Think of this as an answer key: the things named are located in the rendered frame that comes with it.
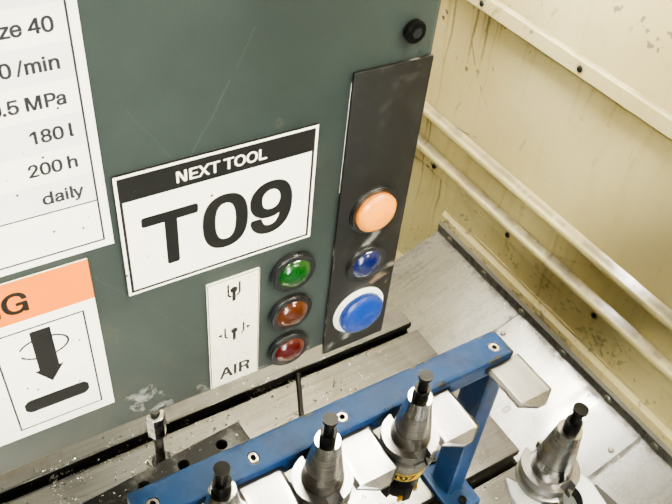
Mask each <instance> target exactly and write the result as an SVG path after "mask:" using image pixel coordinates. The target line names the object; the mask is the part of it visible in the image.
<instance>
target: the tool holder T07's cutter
mask: <svg viewBox="0 0 672 504"><path fill-rule="evenodd" d="M418 480H419V478H417V479H416V480H414V481H411V482H400V481H396V480H394V479H393V480H392V482H391V484H390V486H389V487H387V488H385V489H383V490H381V493H382V494H383V495H384V496H385V497H386V498H387V497H388V496H389V495H392V496H394V497H397V498H396V501H397V502H400V501H405V500H408V499H410V496H411V493H412V491H416V490H417V486H418V485H417V483H418Z"/></svg>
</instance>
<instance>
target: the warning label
mask: <svg viewBox="0 0 672 504"><path fill-rule="evenodd" d="M114 402H115V401H114V396H113V390H112V385H111V380H110V375H109V370H108V364H107V359H106V354H105V349H104V343H103V338H102V333H101V328H100V323H99V317H98V312H97V307H96V302H95V296H94V291H93V286H92V281H91V276H90V270H89V265H88V260H87V258H84V259H81V260H78V261H74V262H71V263H68V264H65V265H61V266H58V267H55V268H51V269H48V270H45V271H42V272H38V273H35V274H32V275H28V276H25V277H22V278H18V279H15V280H12V281H9V282H5V283H2V284H0V447H1V446H4V445H6V444H9V443H11V442H14V441H16V440H19V439H21V438H24V437H27V436H29V435H32V434H34V433H37V432H39V431H42V430H45V429H47V428H50V427H52V426H55V425H57V424H60V423H62V422H65V421H68V420H70V419H73V418H75V417H78V416H80V415H83V414H85V413H88V412H91V411H93V410H96V409H98V408H101V407H103V406H106V405H108V404H111V403H114Z"/></svg>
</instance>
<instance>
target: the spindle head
mask: <svg viewBox="0 0 672 504"><path fill-rule="evenodd" d="M440 4H441V0H77V6H78V12H79V19H80V25H81V32H82V38H83V45H84V51H85V58H86V64H87V71H88V77H89V83H90V90H91V96H92V103H93V109H94V116H95V122H96V129H97V135H98V142H99V148H100V154H101V161H102V167H103V174H104V180H105V187H106V193H107V200H108V206H109V212H110V219H111V225H112V232H113V238H114V243H113V244H109V245H106V246H103V247H99V248H96V249H93V250H89V251H86V252H83V253H79V254H76V255H73V256H69V257H66V258H63V259H59V260H56V261H53V262H49V263H46V264H43V265H39V266H36V267H33V268H29V269H26V270H23V271H19V272H16V273H13V274H9V275H6V276H3V277H0V284H2V283H5V282H9V281H12V280H15V279H18V278H22V277H25V276H28V275H32V274H35V273H38V272H42V271H45V270H48V269H51V268H55V267H58V266H61V265H65V264H68V263H71V262H74V261H78V260H81V259H84V258H87V260H88V265H89V270H90V276H91V281H92V286H93V291H94V296H95V302H96V307H97V312H98V317H99V323H100V328H101V333H102V338H103V343H104V349H105V354H106V359H107V364H108V370H109V375H110V380H111V385H112V390H113V396H114V401H115V402H114V403H111V404H108V405H106V406H103V407H101V408H98V409H96V410H93V411H91V412H88V413H85V414H83V415H80V416H78V417H75V418H73V419H70V420H68V421H65V422H62V423H60V424H57V425H55V426H52V427H50V428H47V429H45V430H42V431H39V432H37V433H34V434H32V435H29V436H27V437H24V438H21V439H19V440H16V441H14V442H11V443H9V444H6V445H4V446H1V447H0V475H1V474H3V473H6V472H8V471H11V470H13V469H16V468H18V467H21V466H23V465H26V464H28V463H31V462H33V461H35V460H38V459H40V458H43V457H45V456H48V455H50V454H53V453H55V452H58V451H60V450H63V449H65V448H68V447H70V446H72V445H75V444H77V443H80V442H82V441H85V440H87V439H90V438H92V437H95V436H97V435H100V434H102V433H104V432H107V431H109V430H112V429H114V428H117V427H119V426H122V425H124V424H127V423H129V422H132V421H134V420H136V419H139V418H141V417H144V416H146V415H149V414H151V413H154V412H156V411H159V410H161V409H164V408H166V407H169V406H171V405H173V404H176V403H178V402H181V401H183V400H186V399H188V398H191V397H193V396H196V395H198V394H201V393H203V392H205V391H208V390H210V389H211V388H210V366H209V344H208V323H207V301H206V285H207V284H210V283H213V282H216V281H219V280H222V279H224V278H227V277H230V276H233V275H236V274H239V273H242V272H245V271H248V270H251V269H254V268H257V267H259V268H260V296H259V338H258V370H260V369H262V368H265V367H267V366H269V365H272V363H271V362H270V361H269V359H268V351H269V348H270V346H271V345H272V343H273V342H274V341H275V340H276V339H277V338H278V337H280V336H281V335H283V334H284V333H287V332H289V331H293V330H301V331H304V332H305V333H306V334H307V336H308V338H309V344H308V346H307V348H306V350H309V349H311V348H314V347H316V346H319V345H321V344H323V335H324V326H325V317H326V308H327V299H328V290H329V282H330V273H331V264H332V255H333V246H334V237H335V228H336V219H337V210H338V202H339V188H340V180H341V171H342V162H343V153H344V144H345V135H346V126H347V117H348V108H349V99H350V90H351V83H352V77H353V72H356V71H360V70H365V69H369V68H373V67H377V66H382V65H386V64H390V63H395V62H399V61H403V60H407V59H412V58H416V57H420V56H425V55H429V54H431V52H432V46H433V41H434V36H435V30H436V25H437V20H438V15H439V9H440ZM315 123H318V124H319V132H318V144H317V156H316V169H315V181H314V193H313V205H312V217H311V229H310V236H309V237H306V238H303V239H300V240H297V241H294V242H291V243H288V244H285V245H282V246H279V247H276V248H273V249H270V250H267V251H264V252H261V253H258V254H255V255H252V256H249V257H246V258H243V259H240V260H237V261H234V262H231V263H228V264H225V265H222V266H219V267H216V268H213V269H210V270H207V271H204V272H201V273H198V274H195V275H192V276H189V277H186V278H183V279H180V280H177V281H174V282H171V283H168V284H165V285H162V286H159V287H156V288H153V289H150V290H147V291H144V292H141V293H138V294H135V295H132V296H129V295H128V289H127V283H126V276H125V269H124V262H123V255H122V249H121V242H120V235H119V228H118V221H117V215H116V208H115V201H114V194H113V187H112V181H111V177H112V176H116V175H119V174H123V173H127V172H131V171H135V170H139V169H142V168H146V167H150V166H154V165H158V164H162V163H165V162H169V161H173V160H177V159H181V158H185V157H188V156H192V155H196V154H200V153H204V152H208V151H211V150H215V149H219V148H223V147H227V146H231V145H234V144H238V143H242V142H246V141H250V140H254V139H257V138H261V137H265V136H269V135H273V134H277V133H280V132H284V131H288V130H292V129H296V128H299V127H303V126H307V125H311V124H315ZM299 251H305V252H308V253H310V254H311V255H312V256H313V257H314V258H315V261H316V268H315V271H314V273H313V275H312V277H311V278H310V280H309V281H308V282H307V283H306V284H304V285H303V286H302V287H300V288H298V289H296V290H294V291H290V292H279V291H277V290H276V289H275V288H274V287H273V286H272V284H271V281H270V278H271V273H272V271H273V269H274V267H275V266H276V265H277V263H278V262H279V261H280V260H281V259H283V258H284V257H285V256H287V255H289V254H291V253H294V252H299ZM294 293H305V294H307V295H308V296H309V297H310V299H311V300H312V309H311V311H310V313H309V315H308V317H307V318H306V319H305V320H304V321H303V322H302V323H301V324H299V325H298V326H296V327H294V328H292V329H289V330H284V331H279V330H276V329H274V328H273V327H272V326H271V324H270V322H269V315H270V313H271V311H272V309H273V307H274V306H275V305H276V304H277V303H278V302H279V301H280V300H281V299H282V298H284V297H286V296H288V295H290V294H294ZM306 350H305V351H306Z"/></svg>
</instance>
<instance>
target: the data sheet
mask: <svg viewBox="0 0 672 504"><path fill-rule="evenodd" d="M113 243H114V238H113V232H112V225H111V219H110V212H109V206H108V200H107V193H106V187H105V180H104V174H103V167H102V161H101V154H100V148H99V142H98V135H97V129H96V122H95V116H94V109H93V103H92V96H91V90H90V83H89V77H88V71H87V64H86V58H85V51H84V45H83V38H82V32H81V25H80V19H79V12H78V6H77V0H0V277H3V276H6V275H9V274H13V273H16V272H19V271H23V270H26V269H29V268H33V267H36V266H39V265H43V264H46V263H49V262H53V261H56V260H59V259H63V258H66V257H69V256H73V255H76V254H79V253H83V252H86V251H89V250H93V249H96V248H99V247H103V246H106V245H109V244H113Z"/></svg>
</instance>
